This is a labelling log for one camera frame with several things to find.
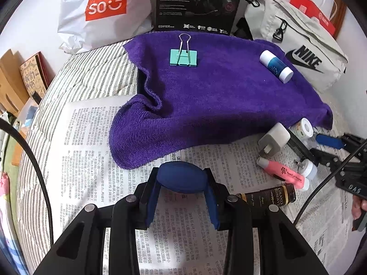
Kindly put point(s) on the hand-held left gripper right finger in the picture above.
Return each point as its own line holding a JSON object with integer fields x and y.
{"x": 213, "y": 206}

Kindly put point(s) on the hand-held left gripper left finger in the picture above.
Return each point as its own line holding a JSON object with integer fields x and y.
{"x": 150, "y": 206}

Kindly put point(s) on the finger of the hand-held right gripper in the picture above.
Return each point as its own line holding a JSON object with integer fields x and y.
{"x": 324, "y": 157}
{"x": 328, "y": 141}

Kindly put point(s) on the white round plug adapter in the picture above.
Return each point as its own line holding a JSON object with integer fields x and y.
{"x": 309, "y": 169}

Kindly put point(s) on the small black rectangular case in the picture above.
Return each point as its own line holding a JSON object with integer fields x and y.
{"x": 301, "y": 146}

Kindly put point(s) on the small white tape roll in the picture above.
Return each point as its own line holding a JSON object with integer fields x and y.
{"x": 301, "y": 129}

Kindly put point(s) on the small blue oval object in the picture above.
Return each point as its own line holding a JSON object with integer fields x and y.
{"x": 180, "y": 177}

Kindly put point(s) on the pink highlighter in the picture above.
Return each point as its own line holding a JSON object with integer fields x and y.
{"x": 282, "y": 173}

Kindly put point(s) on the white cube charger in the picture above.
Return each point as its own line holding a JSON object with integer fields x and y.
{"x": 276, "y": 137}

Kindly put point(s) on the dark brown tube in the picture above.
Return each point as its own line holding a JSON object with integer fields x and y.
{"x": 272, "y": 196}

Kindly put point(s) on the person's right hand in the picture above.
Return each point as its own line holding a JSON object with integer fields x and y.
{"x": 358, "y": 207}

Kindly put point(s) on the newspaper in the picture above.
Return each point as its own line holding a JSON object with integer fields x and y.
{"x": 86, "y": 149}

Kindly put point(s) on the white and blue tube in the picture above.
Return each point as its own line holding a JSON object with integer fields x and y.
{"x": 275, "y": 66}

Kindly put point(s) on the purple towel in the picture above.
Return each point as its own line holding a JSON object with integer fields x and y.
{"x": 215, "y": 97}

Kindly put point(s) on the light grey waist bag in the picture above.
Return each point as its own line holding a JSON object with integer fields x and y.
{"x": 301, "y": 34}

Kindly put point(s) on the red box white label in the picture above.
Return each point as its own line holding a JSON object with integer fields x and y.
{"x": 315, "y": 14}

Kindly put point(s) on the pink printed cloth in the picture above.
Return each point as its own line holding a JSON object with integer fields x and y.
{"x": 5, "y": 183}

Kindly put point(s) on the striped bed sheet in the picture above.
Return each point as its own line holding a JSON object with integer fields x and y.
{"x": 86, "y": 71}

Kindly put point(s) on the teal binder clip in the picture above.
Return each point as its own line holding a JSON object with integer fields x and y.
{"x": 183, "y": 58}

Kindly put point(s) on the brown patterned box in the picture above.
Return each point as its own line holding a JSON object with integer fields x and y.
{"x": 33, "y": 73}

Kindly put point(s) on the light wooden furniture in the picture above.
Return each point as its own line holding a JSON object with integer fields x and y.
{"x": 11, "y": 80}

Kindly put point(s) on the white plastic bag red label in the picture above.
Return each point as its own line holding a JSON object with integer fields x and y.
{"x": 74, "y": 20}

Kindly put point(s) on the black cardboard box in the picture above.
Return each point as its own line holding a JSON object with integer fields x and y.
{"x": 177, "y": 5}

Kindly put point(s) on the brown wooden frame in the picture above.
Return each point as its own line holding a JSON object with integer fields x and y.
{"x": 336, "y": 8}

